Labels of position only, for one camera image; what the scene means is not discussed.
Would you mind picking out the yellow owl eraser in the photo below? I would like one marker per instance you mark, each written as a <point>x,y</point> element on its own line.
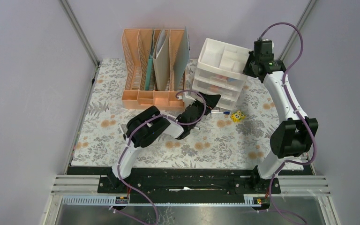
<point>237,116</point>

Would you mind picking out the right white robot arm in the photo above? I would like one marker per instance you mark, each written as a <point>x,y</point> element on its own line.
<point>295,134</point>

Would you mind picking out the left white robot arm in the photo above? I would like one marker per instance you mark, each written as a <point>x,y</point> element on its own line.
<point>146,127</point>

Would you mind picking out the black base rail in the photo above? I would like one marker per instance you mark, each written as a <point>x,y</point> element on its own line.
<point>217,186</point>

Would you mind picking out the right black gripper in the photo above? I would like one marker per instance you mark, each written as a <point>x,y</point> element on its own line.
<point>246,71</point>

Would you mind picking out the light blue folder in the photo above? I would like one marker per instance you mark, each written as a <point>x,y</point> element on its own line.
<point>182,58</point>

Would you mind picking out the orange plastic file organizer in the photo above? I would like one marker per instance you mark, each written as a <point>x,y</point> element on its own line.
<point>140,47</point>

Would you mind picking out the floral patterned desk mat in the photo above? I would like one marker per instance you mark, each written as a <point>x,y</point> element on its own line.
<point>220,142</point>

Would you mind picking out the orange cap grey highlighter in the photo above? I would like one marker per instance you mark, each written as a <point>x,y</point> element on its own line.
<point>214,89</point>

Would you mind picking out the teal folder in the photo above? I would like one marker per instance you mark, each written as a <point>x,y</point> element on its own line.
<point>149,84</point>

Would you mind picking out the blue cap whiteboard marker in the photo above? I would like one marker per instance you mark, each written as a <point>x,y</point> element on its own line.
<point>219,112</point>

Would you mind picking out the white plastic drawer unit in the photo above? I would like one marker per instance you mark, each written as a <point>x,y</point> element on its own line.
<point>221,65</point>

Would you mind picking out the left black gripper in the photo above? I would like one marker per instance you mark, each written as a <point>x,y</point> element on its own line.
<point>211,101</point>

